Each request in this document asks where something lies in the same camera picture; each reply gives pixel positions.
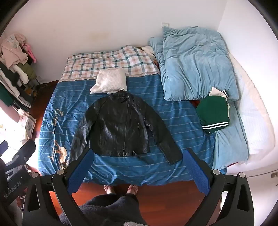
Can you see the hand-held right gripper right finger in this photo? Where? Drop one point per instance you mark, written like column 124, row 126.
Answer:
column 196, row 170

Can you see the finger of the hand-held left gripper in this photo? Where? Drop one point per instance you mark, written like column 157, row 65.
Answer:
column 25, row 151

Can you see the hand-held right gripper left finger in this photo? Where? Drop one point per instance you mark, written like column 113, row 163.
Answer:
column 79, row 169

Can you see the black leather jacket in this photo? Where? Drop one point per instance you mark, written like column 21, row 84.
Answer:
column 120, row 128

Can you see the clothes rack with piled clothes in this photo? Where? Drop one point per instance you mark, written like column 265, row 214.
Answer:
column 13, row 71

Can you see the pale printed tote bag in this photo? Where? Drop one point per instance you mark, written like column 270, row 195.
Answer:
column 30, row 127

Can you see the person's left foot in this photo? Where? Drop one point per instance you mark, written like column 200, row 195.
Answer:
column 108, row 189

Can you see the person's foot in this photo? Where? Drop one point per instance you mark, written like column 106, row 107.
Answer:
column 108, row 189
column 132, row 189

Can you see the person's dark fuzzy garment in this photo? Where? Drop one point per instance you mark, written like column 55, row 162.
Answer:
column 108, row 208

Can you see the blue striped bed sheet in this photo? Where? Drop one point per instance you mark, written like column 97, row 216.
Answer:
column 173, row 121

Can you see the person's right foot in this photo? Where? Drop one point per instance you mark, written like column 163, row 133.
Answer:
column 132, row 189

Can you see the green varsity jacket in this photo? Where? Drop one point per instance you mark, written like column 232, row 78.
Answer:
column 214, row 114

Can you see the white pillow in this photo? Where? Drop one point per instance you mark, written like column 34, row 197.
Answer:
column 254, row 117

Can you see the white knitted sweater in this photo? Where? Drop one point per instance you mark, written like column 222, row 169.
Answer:
column 109, row 81

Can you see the light blue duvet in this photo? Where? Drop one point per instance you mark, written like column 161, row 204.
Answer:
column 193, row 65

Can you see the plaid blanket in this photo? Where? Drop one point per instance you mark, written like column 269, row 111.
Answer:
column 108, row 59

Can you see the white wall socket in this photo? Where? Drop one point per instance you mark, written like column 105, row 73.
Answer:
column 165, row 25

